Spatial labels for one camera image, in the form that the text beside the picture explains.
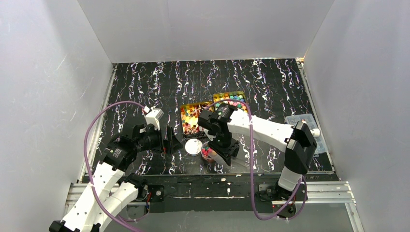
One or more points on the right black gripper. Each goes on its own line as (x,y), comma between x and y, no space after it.
(229,151)

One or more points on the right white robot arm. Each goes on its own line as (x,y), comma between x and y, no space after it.
(298,142)

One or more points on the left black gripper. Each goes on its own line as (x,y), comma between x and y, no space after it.
(164,140)

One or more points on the clear round jar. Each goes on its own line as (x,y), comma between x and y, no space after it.
(207,153)

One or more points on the tin of lollipops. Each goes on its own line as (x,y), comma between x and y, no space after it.
(189,119)

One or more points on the round white jar lid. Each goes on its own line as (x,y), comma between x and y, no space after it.
(193,146)

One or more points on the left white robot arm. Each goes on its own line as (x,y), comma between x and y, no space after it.
(108,191)

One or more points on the aluminium frame rail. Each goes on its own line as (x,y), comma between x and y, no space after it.
(317,192)

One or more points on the clear plastic scoop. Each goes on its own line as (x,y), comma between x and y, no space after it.
(236,163)

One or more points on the tin of star candies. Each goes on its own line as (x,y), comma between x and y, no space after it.
(234,98)

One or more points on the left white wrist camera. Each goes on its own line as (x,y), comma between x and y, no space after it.
(153,116)

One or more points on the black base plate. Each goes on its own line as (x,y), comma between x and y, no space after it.
(200,193)

